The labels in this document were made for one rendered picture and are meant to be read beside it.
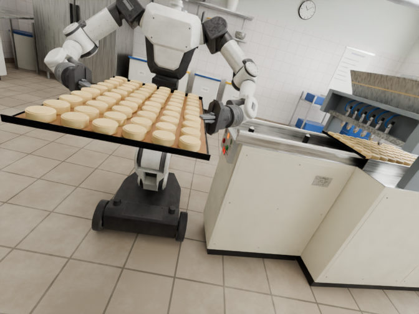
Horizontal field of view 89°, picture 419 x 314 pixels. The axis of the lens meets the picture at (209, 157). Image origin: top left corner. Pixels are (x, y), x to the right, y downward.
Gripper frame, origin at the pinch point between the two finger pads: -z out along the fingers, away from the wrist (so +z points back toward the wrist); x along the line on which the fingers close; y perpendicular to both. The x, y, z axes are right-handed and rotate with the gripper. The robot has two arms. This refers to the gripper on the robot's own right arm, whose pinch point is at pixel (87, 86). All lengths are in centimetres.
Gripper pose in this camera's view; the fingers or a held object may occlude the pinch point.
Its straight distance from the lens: 86.2
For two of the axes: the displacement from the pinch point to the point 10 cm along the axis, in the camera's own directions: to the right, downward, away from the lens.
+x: 2.4, -8.7, -4.3
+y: 6.4, -1.8, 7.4
